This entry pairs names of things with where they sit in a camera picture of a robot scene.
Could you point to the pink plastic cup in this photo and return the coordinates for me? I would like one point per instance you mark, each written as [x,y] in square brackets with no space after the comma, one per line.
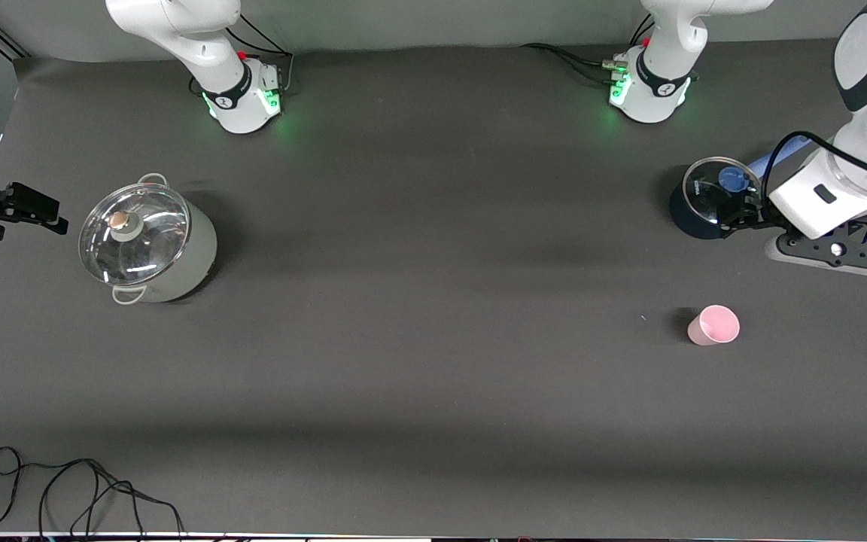
[716,325]

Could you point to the glass lid with blue knob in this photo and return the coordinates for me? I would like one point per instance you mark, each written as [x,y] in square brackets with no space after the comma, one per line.
[704,199]

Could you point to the dark blue saucepan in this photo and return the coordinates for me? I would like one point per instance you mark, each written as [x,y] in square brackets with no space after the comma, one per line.
[685,222]

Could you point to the glass lid with cork knob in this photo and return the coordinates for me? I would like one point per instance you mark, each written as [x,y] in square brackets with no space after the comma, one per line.
[144,241]

